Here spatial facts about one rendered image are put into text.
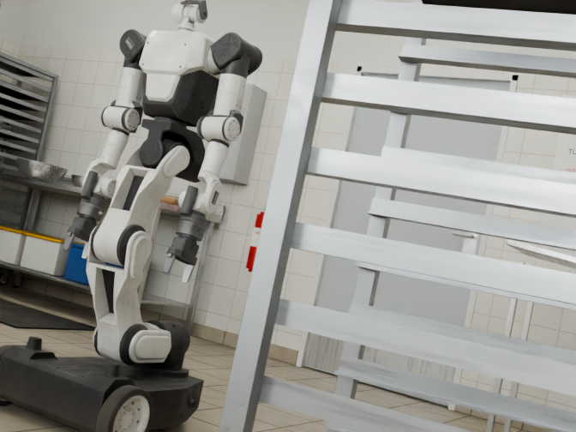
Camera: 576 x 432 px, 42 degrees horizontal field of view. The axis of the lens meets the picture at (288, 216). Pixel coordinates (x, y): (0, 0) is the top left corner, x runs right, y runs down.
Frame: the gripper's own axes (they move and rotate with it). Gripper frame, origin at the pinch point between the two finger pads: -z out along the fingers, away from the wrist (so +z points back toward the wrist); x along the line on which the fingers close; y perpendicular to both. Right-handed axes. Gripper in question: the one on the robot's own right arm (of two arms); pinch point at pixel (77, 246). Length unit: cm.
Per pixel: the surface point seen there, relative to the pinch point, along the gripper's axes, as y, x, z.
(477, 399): 160, 86, -19
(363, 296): 139, 89, -8
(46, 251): -208, -211, 17
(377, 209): 138, 92, 7
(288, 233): 144, 133, -9
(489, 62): 151, 96, 34
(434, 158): 146, 93, 17
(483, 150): 74, -238, 147
